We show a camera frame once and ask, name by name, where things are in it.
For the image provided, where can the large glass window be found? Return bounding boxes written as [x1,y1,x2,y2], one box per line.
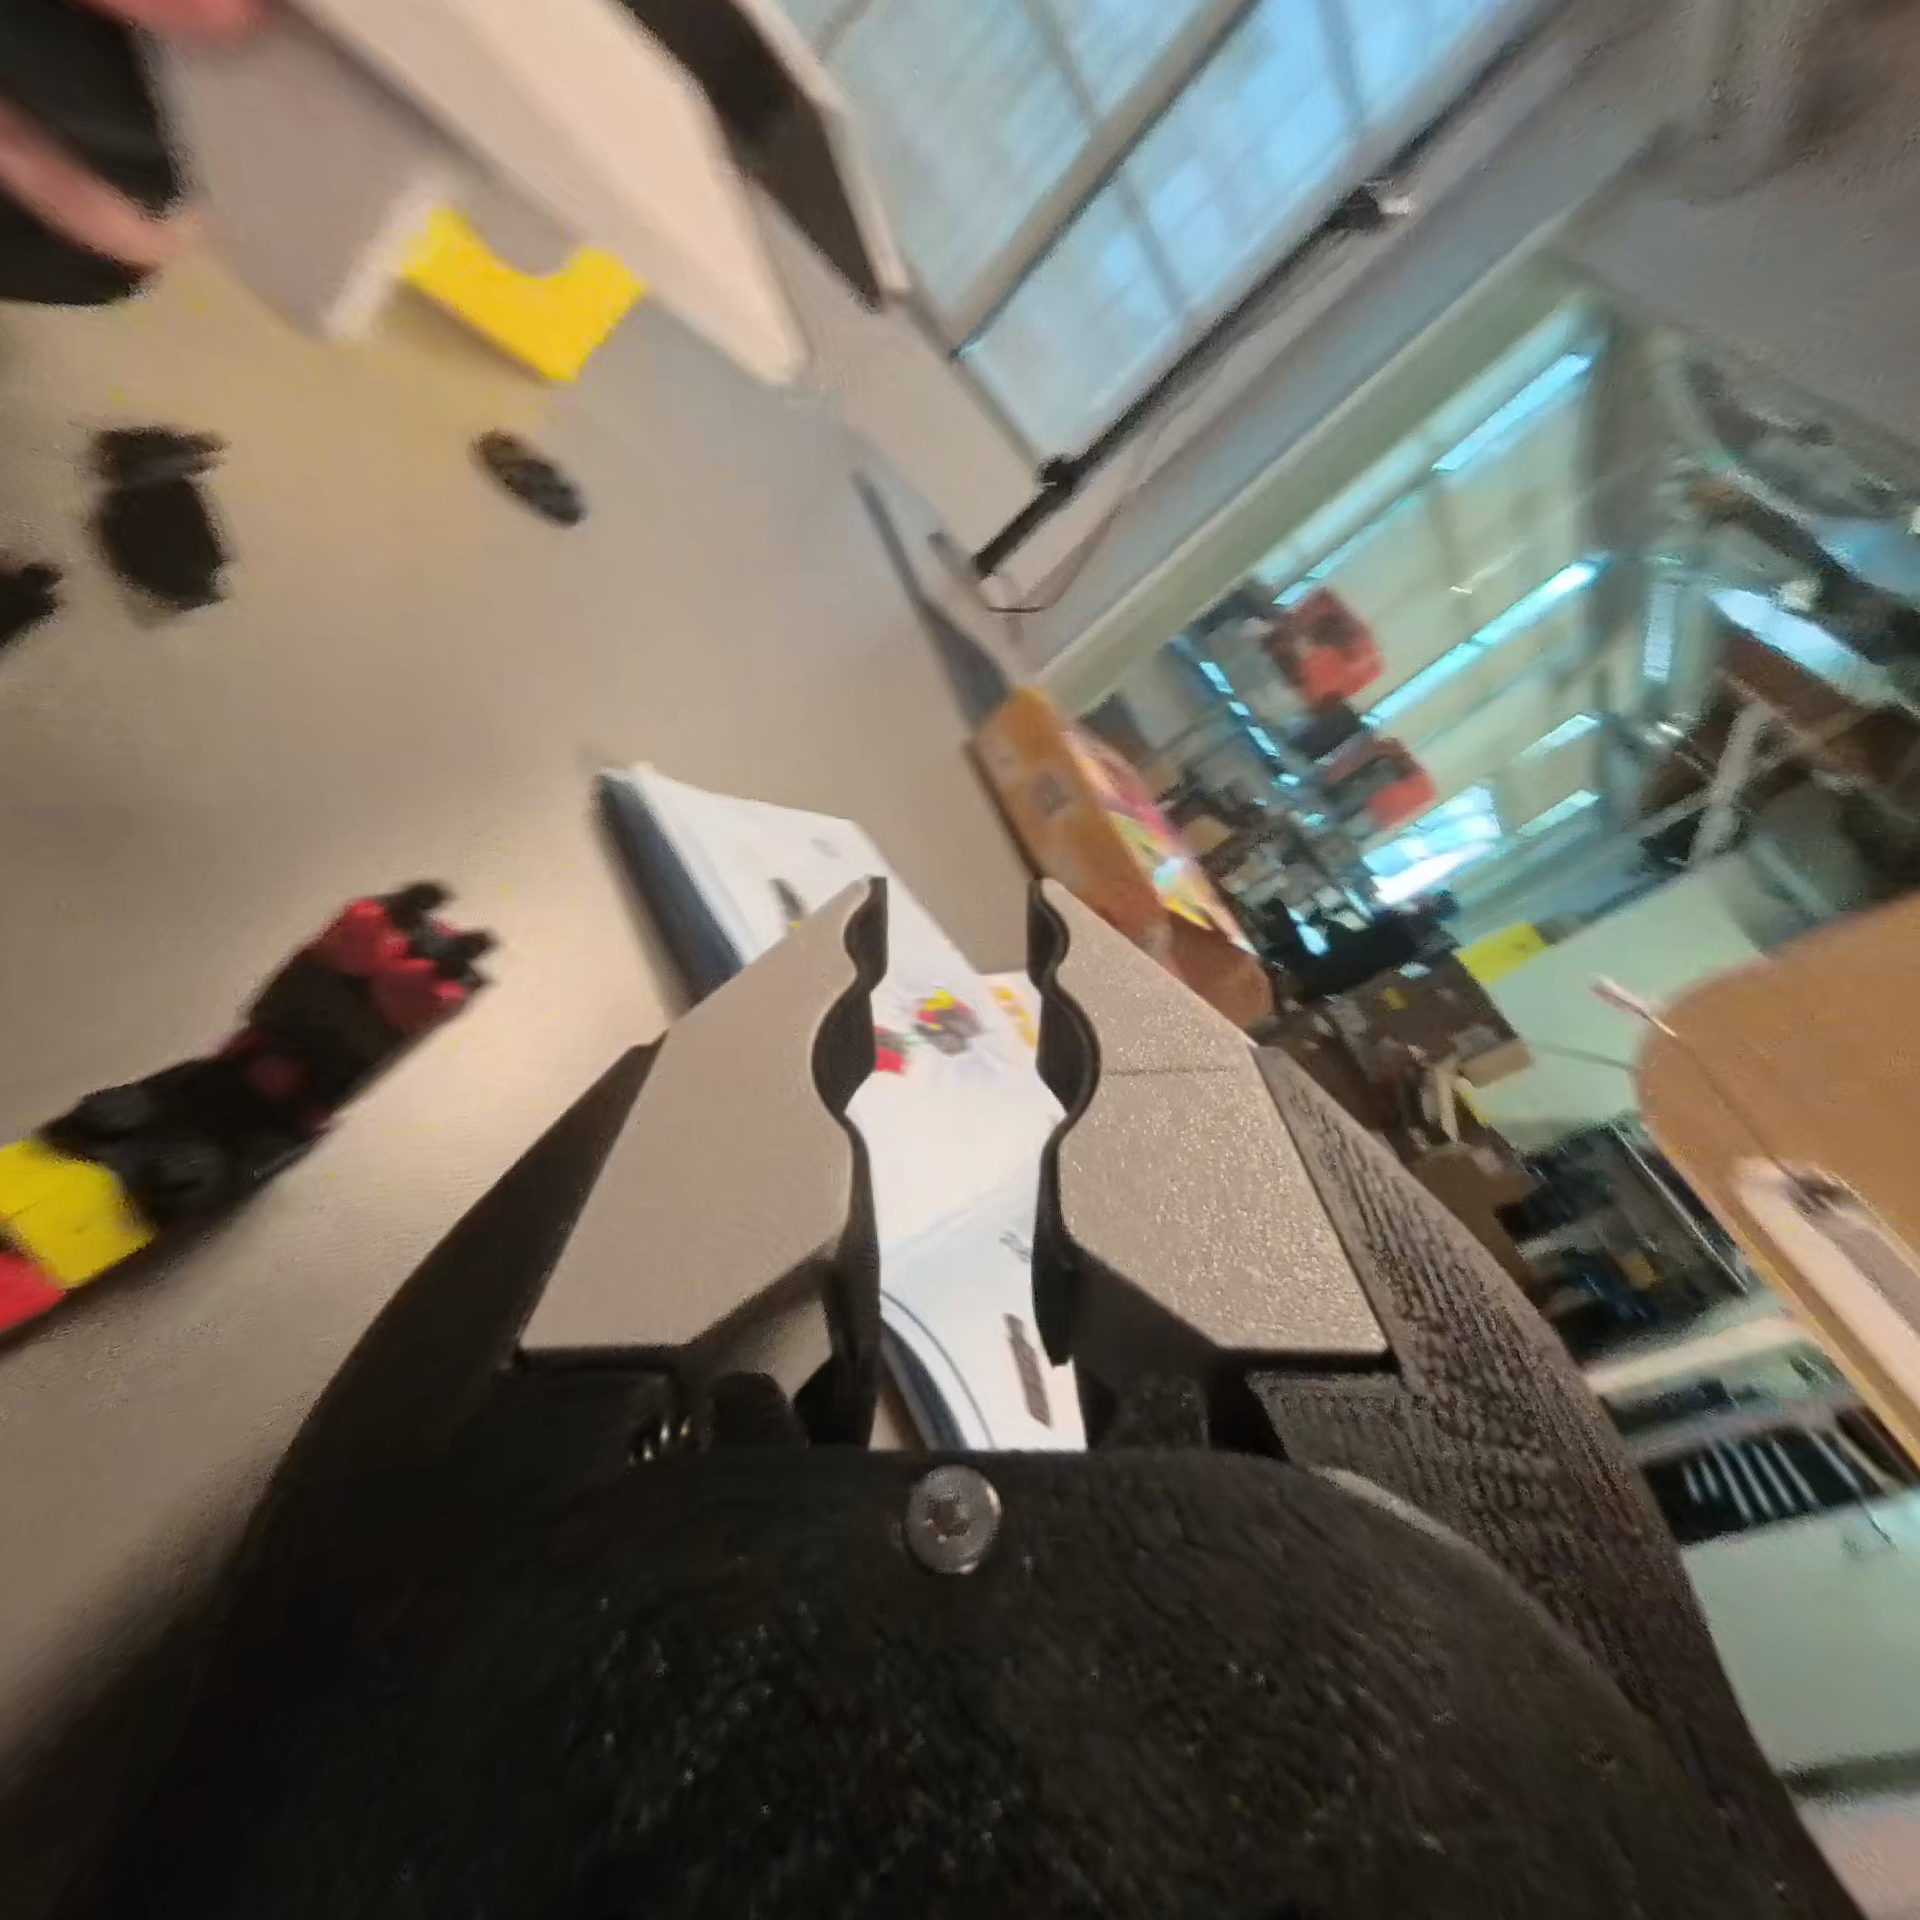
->
[777,0,1591,463]

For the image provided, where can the long red yellow lego assembly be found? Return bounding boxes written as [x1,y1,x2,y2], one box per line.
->
[0,883,501,1345]

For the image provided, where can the lego instruction booklet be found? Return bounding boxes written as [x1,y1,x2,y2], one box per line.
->
[595,764,1086,1457]

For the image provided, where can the cardboard lego box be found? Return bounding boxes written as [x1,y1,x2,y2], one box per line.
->
[971,688,1277,1032]

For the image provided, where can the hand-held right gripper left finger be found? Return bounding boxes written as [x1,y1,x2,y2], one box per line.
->
[521,879,886,1450]

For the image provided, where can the black stand pole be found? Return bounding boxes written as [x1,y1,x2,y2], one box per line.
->
[971,182,1420,578]

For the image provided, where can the yellow plastic bin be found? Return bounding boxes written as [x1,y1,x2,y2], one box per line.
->
[398,205,645,384]

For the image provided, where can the red storage crate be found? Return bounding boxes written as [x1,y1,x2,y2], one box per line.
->
[1271,590,1374,704]
[1332,731,1433,833]

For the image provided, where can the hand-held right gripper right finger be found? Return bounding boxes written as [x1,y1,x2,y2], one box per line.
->
[1025,879,1390,1450]

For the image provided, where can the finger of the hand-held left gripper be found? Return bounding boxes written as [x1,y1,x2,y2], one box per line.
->
[291,0,810,389]

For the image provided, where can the cluttered metal shelf rack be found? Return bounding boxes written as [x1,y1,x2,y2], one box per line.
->
[1169,569,1500,964]

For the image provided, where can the black round lego plate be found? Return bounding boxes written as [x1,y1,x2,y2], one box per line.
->
[471,430,588,525]

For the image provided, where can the person's left hand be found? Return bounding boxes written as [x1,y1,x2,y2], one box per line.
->
[0,0,270,267]

